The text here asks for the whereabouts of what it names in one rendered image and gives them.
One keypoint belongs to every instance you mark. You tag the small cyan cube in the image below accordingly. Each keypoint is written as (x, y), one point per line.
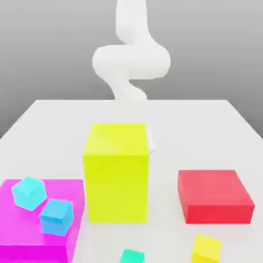
(28, 193)

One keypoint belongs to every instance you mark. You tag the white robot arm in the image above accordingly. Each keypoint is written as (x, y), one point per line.
(131, 61)

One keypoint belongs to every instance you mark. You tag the small yellow cube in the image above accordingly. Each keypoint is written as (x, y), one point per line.
(205, 249)

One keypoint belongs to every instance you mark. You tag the large red box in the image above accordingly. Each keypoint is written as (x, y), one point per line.
(213, 193)

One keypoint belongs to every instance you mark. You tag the small blue cube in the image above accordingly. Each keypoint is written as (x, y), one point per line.
(56, 217)

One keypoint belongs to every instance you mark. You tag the small teal cube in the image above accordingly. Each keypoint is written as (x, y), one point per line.
(132, 256)

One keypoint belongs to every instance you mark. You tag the large yellow box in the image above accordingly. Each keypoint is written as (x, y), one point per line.
(116, 176)

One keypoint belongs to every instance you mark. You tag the large magenta box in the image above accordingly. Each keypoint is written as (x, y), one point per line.
(22, 230)

